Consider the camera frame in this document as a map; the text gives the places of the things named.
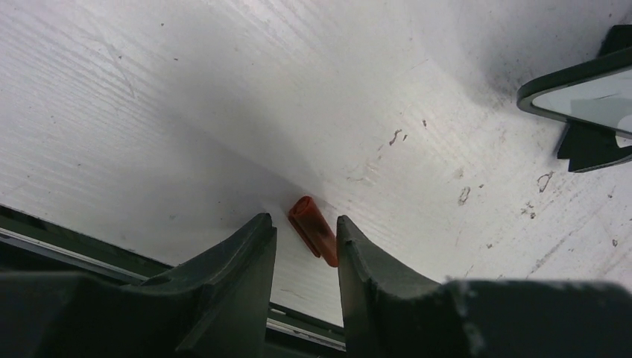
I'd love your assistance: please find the black base frame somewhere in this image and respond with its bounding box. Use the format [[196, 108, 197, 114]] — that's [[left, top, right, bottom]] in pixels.
[[1, 207, 347, 357]]

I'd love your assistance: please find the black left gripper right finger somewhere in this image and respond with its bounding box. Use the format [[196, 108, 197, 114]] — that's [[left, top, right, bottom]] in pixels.
[[337, 216, 631, 357]]

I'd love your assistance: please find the black framed whiteboard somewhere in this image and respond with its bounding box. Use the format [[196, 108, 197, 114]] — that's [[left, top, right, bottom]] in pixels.
[[516, 25, 631, 173]]

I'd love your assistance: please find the red marker cap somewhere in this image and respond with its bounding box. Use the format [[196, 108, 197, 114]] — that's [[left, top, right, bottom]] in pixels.
[[287, 195, 339, 268]]

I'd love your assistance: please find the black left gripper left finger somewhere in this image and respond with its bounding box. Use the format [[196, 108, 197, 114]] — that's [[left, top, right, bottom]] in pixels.
[[1, 213, 277, 357]]

